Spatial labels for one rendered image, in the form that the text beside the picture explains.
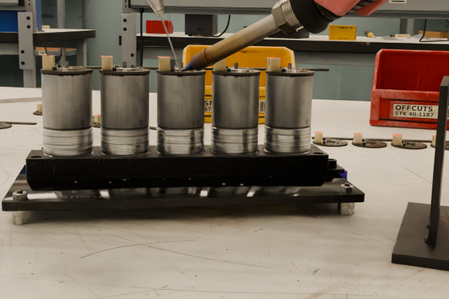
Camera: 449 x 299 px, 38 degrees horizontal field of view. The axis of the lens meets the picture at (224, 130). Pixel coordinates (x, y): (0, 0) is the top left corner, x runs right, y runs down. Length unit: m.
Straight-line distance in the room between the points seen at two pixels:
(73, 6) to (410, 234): 4.80
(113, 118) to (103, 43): 4.63
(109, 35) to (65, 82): 4.62
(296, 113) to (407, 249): 0.10
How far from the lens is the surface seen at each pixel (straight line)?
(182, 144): 0.32
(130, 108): 0.32
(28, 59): 2.86
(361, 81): 4.69
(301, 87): 0.33
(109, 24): 4.93
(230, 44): 0.30
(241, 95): 0.33
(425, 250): 0.26
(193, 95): 0.32
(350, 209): 0.31
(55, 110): 0.32
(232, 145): 0.33
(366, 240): 0.28
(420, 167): 0.42
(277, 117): 0.33
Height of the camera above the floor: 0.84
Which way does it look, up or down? 10 degrees down
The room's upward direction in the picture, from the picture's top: 1 degrees clockwise
